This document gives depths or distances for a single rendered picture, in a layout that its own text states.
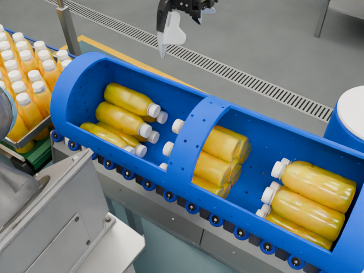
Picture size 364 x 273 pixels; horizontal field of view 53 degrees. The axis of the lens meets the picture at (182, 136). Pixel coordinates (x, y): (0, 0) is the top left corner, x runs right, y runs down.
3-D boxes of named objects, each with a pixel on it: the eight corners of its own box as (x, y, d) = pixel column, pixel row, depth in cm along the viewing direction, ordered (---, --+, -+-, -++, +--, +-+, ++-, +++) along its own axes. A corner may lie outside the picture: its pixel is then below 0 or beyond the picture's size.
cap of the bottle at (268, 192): (274, 187, 86) (267, 184, 87) (267, 202, 85) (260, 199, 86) (274, 192, 89) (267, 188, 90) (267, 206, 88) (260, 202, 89)
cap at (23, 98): (28, 104, 117) (26, 99, 115) (16, 105, 117) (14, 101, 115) (31, 96, 119) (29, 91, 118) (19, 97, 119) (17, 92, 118)
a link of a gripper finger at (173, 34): (175, 64, 68) (189, 14, 66) (149, 55, 71) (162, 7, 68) (182, 65, 71) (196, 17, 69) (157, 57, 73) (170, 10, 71)
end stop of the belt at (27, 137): (21, 149, 119) (18, 143, 117) (19, 148, 119) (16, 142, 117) (101, 80, 141) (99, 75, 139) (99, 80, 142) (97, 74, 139)
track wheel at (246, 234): (251, 229, 94) (253, 227, 95) (235, 221, 95) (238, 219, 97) (245, 244, 95) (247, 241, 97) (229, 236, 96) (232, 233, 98)
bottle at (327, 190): (353, 190, 85) (285, 162, 91) (359, 184, 79) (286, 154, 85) (343, 216, 83) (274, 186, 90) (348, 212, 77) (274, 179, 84)
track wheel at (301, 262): (308, 259, 88) (309, 255, 90) (290, 249, 90) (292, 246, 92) (301, 274, 89) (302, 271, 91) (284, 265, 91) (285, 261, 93)
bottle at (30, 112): (47, 140, 128) (32, 106, 116) (28, 142, 128) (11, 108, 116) (50, 127, 133) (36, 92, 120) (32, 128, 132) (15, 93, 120)
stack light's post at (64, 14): (109, 170, 231) (62, 10, 149) (104, 168, 232) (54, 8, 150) (113, 166, 233) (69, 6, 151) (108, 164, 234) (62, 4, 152)
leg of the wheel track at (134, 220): (140, 244, 197) (122, 176, 150) (131, 239, 199) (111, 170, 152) (145, 235, 200) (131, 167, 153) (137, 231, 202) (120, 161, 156)
